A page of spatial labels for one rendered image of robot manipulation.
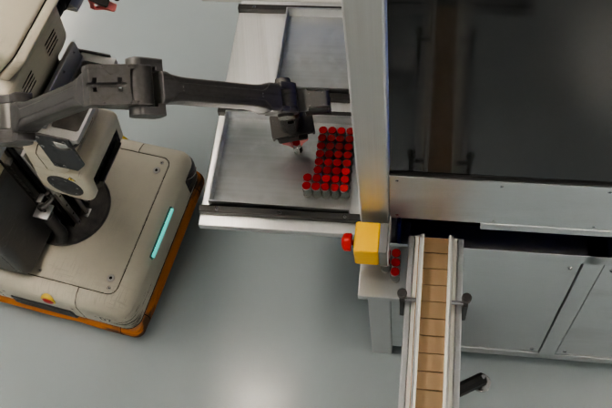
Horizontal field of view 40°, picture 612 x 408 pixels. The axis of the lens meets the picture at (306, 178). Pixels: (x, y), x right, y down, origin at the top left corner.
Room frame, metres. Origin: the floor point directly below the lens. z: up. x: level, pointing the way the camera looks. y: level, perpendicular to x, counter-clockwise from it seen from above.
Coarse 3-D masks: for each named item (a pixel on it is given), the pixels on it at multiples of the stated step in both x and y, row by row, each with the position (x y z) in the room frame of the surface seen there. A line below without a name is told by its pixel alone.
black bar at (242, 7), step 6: (240, 6) 1.56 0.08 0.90; (246, 6) 1.55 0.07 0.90; (252, 6) 1.55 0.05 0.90; (258, 6) 1.55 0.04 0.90; (264, 6) 1.54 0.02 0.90; (270, 6) 1.54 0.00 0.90; (276, 6) 1.53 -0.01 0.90; (282, 6) 1.53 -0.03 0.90; (288, 6) 1.52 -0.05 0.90; (294, 6) 1.52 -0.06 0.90; (300, 6) 1.52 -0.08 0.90; (306, 6) 1.51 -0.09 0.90; (312, 6) 1.51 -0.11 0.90; (318, 6) 1.50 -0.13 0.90; (324, 6) 1.50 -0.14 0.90; (330, 6) 1.49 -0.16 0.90; (336, 6) 1.49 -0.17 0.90; (240, 12) 1.55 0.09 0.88; (246, 12) 1.55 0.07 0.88; (252, 12) 1.54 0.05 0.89; (258, 12) 1.54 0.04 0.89; (264, 12) 1.53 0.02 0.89; (270, 12) 1.53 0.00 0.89; (276, 12) 1.52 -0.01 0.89; (282, 12) 1.52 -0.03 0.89
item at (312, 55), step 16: (288, 16) 1.50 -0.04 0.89; (304, 16) 1.49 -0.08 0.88; (320, 16) 1.48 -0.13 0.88; (336, 16) 1.47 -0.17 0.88; (288, 32) 1.45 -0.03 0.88; (304, 32) 1.44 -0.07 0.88; (320, 32) 1.43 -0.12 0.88; (336, 32) 1.42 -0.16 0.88; (288, 48) 1.40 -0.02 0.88; (304, 48) 1.39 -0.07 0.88; (320, 48) 1.38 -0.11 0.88; (336, 48) 1.36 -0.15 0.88; (288, 64) 1.35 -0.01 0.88; (304, 64) 1.34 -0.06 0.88; (320, 64) 1.33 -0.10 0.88; (336, 64) 1.31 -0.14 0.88; (304, 80) 1.28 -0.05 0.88; (320, 80) 1.27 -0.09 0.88; (336, 80) 1.26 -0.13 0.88
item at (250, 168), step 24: (240, 120) 1.20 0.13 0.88; (264, 120) 1.18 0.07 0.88; (336, 120) 1.13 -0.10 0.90; (240, 144) 1.13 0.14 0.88; (264, 144) 1.11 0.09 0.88; (312, 144) 1.09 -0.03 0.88; (216, 168) 1.06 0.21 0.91; (240, 168) 1.06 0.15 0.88; (264, 168) 1.04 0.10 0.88; (288, 168) 1.03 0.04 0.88; (312, 168) 1.02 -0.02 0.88; (216, 192) 1.01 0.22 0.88; (240, 192) 0.99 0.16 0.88; (264, 192) 0.98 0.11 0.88; (288, 192) 0.97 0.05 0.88
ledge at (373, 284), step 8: (392, 248) 0.77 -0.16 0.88; (400, 248) 0.76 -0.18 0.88; (368, 264) 0.74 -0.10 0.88; (360, 272) 0.72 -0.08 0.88; (368, 272) 0.72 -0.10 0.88; (376, 272) 0.72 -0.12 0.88; (400, 272) 0.70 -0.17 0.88; (360, 280) 0.70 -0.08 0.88; (368, 280) 0.70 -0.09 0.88; (376, 280) 0.70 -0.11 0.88; (384, 280) 0.69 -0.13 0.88; (400, 280) 0.69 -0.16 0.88; (360, 288) 0.69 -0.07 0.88; (368, 288) 0.68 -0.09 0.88; (376, 288) 0.68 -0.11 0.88; (384, 288) 0.68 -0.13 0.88; (392, 288) 0.67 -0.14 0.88; (400, 288) 0.67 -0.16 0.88; (360, 296) 0.67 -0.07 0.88; (368, 296) 0.66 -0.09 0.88; (376, 296) 0.66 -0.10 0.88; (384, 296) 0.66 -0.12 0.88; (392, 296) 0.65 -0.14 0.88
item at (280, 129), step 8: (304, 112) 1.10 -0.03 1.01; (272, 120) 1.09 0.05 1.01; (280, 120) 1.06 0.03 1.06; (296, 120) 1.05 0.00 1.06; (304, 120) 1.07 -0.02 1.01; (312, 120) 1.07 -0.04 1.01; (272, 128) 1.07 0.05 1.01; (280, 128) 1.07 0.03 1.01; (288, 128) 1.05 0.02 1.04; (296, 128) 1.05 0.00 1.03; (304, 128) 1.05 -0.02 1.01; (312, 128) 1.05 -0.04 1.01; (272, 136) 1.05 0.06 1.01; (280, 136) 1.05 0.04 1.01; (288, 136) 1.04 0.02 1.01
